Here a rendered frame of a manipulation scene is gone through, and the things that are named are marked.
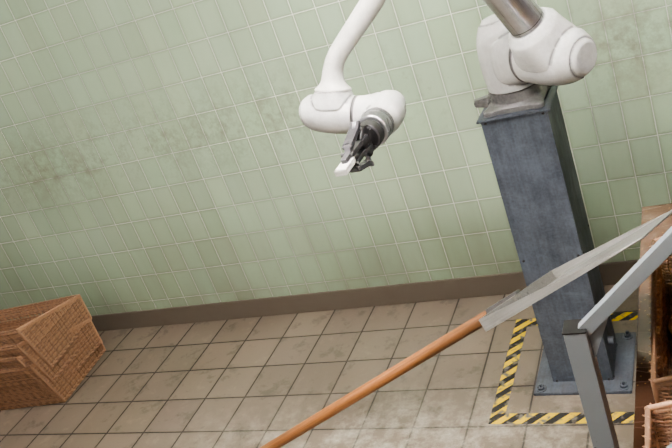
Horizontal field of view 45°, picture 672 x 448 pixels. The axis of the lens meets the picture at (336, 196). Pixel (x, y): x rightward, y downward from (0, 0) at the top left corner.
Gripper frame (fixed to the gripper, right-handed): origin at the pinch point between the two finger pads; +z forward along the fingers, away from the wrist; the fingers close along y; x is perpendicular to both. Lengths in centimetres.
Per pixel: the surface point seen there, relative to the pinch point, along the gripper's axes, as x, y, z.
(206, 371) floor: 140, 118, -78
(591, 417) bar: -52, 41, 41
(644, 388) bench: -57, 59, 12
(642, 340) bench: -56, 59, -6
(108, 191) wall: 186, 40, -119
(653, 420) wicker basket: -62, 47, 36
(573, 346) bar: -52, 25, 41
